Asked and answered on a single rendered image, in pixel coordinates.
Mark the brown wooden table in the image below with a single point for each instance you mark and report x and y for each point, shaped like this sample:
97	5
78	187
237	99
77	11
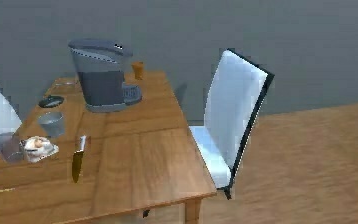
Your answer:
147	150

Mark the orange cup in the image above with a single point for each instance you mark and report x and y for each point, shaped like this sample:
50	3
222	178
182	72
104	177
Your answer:
138	69

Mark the grey coffee machine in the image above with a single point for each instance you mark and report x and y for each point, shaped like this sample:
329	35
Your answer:
102	76

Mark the clear glass plate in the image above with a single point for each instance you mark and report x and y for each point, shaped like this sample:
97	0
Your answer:
65	81

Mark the grey cup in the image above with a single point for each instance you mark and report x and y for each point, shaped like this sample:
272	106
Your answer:
52	124

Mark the dark round dish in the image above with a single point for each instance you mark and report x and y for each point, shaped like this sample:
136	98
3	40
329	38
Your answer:
51	101

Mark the grey glass mug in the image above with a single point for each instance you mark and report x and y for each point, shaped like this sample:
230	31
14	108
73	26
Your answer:
8	146

